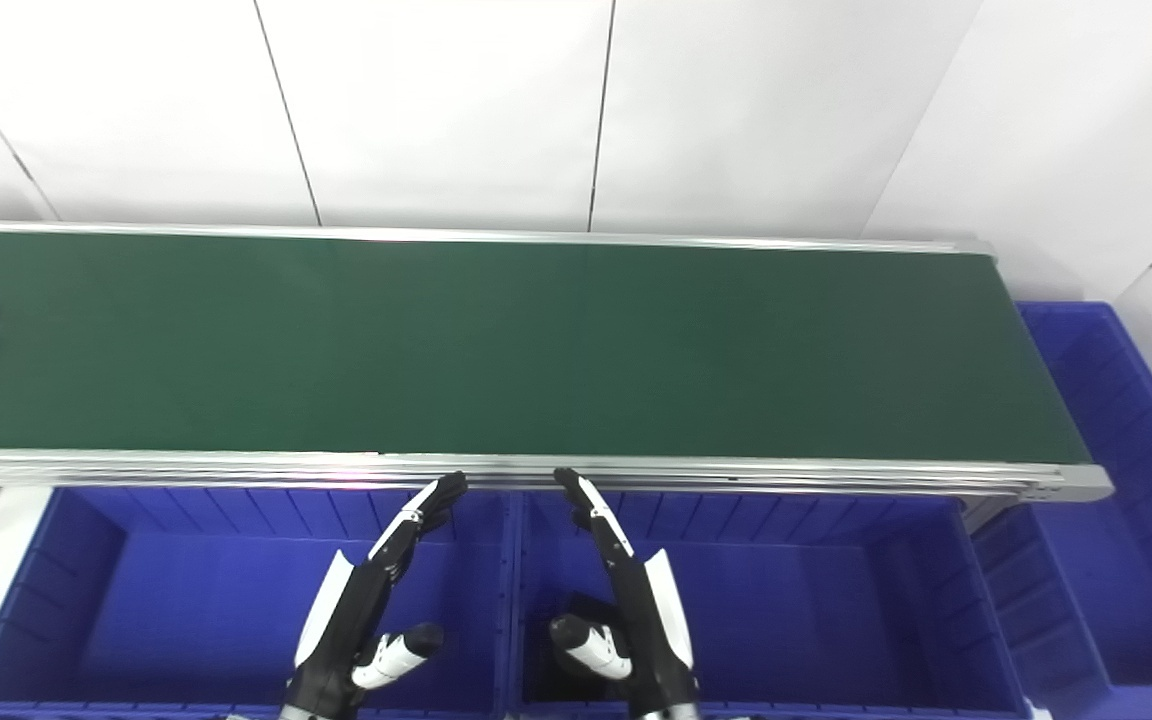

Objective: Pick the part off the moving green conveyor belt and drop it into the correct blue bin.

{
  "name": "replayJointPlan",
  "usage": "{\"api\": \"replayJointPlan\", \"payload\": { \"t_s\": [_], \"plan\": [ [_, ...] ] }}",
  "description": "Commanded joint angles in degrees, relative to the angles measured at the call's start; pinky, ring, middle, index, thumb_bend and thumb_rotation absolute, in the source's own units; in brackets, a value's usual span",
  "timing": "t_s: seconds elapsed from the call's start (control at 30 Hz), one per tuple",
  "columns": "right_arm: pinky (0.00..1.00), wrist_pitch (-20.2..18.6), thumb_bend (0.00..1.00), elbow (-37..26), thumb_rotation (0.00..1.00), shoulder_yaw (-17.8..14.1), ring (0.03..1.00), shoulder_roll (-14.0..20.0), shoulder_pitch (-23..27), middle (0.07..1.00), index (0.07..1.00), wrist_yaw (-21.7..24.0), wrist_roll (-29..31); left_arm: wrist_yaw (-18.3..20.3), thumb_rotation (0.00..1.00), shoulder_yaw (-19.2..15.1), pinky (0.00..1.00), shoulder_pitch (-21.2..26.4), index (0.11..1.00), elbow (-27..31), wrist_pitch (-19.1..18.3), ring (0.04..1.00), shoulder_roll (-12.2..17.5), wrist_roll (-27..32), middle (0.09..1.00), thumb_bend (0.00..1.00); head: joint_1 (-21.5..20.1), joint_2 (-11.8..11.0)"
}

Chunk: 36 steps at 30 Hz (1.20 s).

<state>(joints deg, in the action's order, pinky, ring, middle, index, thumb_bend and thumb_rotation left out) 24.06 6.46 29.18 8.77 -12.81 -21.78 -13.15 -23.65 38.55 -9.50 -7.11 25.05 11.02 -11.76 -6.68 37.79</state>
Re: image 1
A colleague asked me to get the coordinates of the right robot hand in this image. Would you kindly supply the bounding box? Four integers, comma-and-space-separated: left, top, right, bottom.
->
549, 467, 703, 720

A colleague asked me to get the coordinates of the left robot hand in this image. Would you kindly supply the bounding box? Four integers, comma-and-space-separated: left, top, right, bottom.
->
285, 472, 469, 720

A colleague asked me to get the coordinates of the blue plastic bin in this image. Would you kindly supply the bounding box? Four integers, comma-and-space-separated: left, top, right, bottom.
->
970, 302, 1152, 720
0, 486, 519, 720
514, 489, 1034, 720

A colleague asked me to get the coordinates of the green conveyor belt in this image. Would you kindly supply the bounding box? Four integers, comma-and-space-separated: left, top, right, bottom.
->
0, 229, 1097, 467

